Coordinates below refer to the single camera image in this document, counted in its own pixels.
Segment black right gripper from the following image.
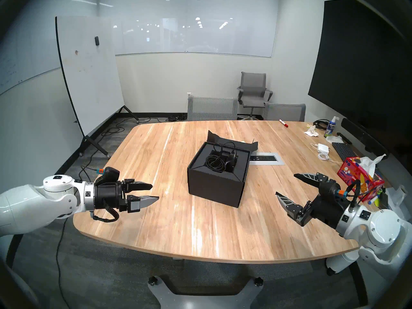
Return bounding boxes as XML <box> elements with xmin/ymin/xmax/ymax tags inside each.
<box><xmin>276</xmin><ymin>173</ymin><xmax>351</xmax><ymax>229</ymax></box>

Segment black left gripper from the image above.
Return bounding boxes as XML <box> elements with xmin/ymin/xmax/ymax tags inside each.
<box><xmin>93</xmin><ymin>179</ymin><xmax>160</xmax><ymax>213</ymax></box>

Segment black cardboard box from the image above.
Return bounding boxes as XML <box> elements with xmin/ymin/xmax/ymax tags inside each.
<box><xmin>187</xmin><ymin>130</ymin><xmax>259</xmax><ymax>208</ymax></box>

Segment black computer mouse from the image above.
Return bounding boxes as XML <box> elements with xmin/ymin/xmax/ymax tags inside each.
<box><xmin>222</xmin><ymin>152</ymin><xmax>239</xmax><ymax>171</ymax></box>

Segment black mouse USB cable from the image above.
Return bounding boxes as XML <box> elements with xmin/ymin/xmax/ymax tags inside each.
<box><xmin>205</xmin><ymin>142</ymin><xmax>237</xmax><ymax>172</ymax></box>

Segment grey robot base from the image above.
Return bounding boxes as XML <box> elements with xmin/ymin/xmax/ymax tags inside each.
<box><xmin>148</xmin><ymin>275</ymin><xmax>264</xmax><ymax>309</ymax></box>

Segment colourful floral tissue box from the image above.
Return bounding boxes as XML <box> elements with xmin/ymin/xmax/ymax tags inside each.
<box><xmin>337</xmin><ymin>154</ymin><xmax>387</xmax><ymax>202</ymax></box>

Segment silver table power grommet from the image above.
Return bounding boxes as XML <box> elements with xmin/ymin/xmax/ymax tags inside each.
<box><xmin>249</xmin><ymin>152</ymin><xmax>286</xmax><ymax>165</ymax></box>

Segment black keyboard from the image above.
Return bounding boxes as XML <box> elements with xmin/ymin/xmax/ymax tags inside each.
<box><xmin>332</xmin><ymin>142</ymin><xmax>358</xmax><ymax>161</ymax></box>

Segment whiteboard cleaner spray bottle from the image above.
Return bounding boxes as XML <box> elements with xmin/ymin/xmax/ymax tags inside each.
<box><xmin>324</xmin><ymin>116</ymin><xmax>340</xmax><ymax>138</ymax></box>

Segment grey mesh office chair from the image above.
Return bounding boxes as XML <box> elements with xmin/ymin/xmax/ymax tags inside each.
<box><xmin>187</xmin><ymin>95</ymin><xmax>239</xmax><ymax>121</ymax></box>
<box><xmin>265</xmin><ymin>103</ymin><xmax>306</xmax><ymax>122</ymax></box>

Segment black video conference bar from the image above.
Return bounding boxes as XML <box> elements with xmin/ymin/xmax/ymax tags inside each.
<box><xmin>341</xmin><ymin>118</ymin><xmax>390</xmax><ymax>160</ymax></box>

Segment white mug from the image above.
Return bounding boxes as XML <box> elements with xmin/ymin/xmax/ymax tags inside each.
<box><xmin>393</xmin><ymin>185</ymin><xmax>410</xmax><ymax>209</ymax></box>

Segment white paper sheets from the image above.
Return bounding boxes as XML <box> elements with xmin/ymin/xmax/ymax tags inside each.
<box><xmin>386</xmin><ymin>188</ymin><xmax>412</xmax><ymax>223</ymax></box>

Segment grey office chair with armrests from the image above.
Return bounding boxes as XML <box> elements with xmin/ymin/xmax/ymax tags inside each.
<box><xmin>237</xmin><ymin>72</ymin><xmax>273</xmax><ymax>120</ymax></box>

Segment mobile whiteboard on stand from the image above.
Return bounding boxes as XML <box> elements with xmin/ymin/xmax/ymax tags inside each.
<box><xmin>55</xmin><ymin>16</ymin><xmax>139</xmax><ymax>159</ymax></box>

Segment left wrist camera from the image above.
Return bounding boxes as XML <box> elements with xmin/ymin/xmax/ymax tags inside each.
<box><xmin>95</xmin><ymin>167</ymin><xmax>120</xmax><ymax>186</ymax></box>

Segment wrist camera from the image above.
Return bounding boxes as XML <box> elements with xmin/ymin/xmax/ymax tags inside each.
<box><xmin>330</xmin><ymin>180</ymin><xmax>375</xmax><ymax>212</ymax></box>
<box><xmin>95</xmin><ymin>167</ymin><xmax>120</xmax><ymax>186</ymax></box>

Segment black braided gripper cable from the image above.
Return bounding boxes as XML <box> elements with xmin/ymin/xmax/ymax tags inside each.
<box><xmin>90</xmin><ymin>204</ymin><xmax>120</xmax><ymax>223</ymax></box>

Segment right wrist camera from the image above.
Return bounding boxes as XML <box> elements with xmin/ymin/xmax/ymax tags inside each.
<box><xmin>330</xmin><ymin>180</ymin><xmax>375</xmax><ymax>212</ymax></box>

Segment white power adapter with cable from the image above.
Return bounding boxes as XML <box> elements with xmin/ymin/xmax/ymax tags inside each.
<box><xmin>311</xmin><ymin>143</ymin><xmax>342</xmax><ymax>164</ymax></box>

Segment black floor cables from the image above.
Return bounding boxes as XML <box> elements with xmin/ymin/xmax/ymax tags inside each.
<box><xmin>106</xmin><ymin>114</ymin><xmax>188</xmax><ymax>138</ymax></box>

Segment large black wall display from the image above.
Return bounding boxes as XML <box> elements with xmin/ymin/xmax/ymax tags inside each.
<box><xmin>308</xmin><ymin>0</ymin><xmax>412</xmax><ymax>164</ymax></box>

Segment glass wall whiteboard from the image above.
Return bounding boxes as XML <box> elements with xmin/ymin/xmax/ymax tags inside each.
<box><xmin>98</xmin><ymin>0</ymin><xmax>280</xmax><ymax>58</ymax></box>

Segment wall whiteboard with writing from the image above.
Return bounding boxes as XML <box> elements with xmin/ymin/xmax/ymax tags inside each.
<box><xmin>0</xmin><ymin>0</ymin><xmax>98</xmax><ymax>96</ymax></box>

